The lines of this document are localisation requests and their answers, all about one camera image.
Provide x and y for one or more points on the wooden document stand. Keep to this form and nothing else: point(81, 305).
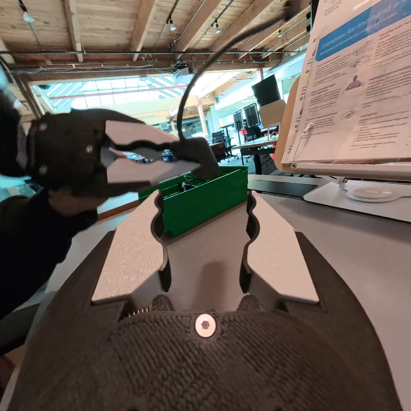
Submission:
point(285, 144)

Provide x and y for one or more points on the black monitor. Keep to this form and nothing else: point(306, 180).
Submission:
point(251, 115)
point(237, 120)

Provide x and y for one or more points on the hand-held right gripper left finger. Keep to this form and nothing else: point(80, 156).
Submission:
point(131, 257)

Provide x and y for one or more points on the printed instruction sheet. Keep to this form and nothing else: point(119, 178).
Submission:
point(353, 96)

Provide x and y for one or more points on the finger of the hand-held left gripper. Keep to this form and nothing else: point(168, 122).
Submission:
point(135, 135)
point(141, 173)

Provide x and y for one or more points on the green plastic bin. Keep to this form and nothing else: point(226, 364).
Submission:
point(199, 205)

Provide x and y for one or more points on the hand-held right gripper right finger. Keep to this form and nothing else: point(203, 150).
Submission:
point(279, 260)

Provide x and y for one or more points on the wooden desk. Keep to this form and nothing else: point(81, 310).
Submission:
point(257, 142)

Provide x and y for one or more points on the black office chair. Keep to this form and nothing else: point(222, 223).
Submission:
point(221, 138)

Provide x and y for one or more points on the white ceiling projector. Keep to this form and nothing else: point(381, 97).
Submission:
point(183, 72)

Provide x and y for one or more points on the black hanging panel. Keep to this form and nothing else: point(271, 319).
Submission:
point(266, 90)

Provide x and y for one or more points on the person's left hand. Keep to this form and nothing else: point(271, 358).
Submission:
point(77, 202)

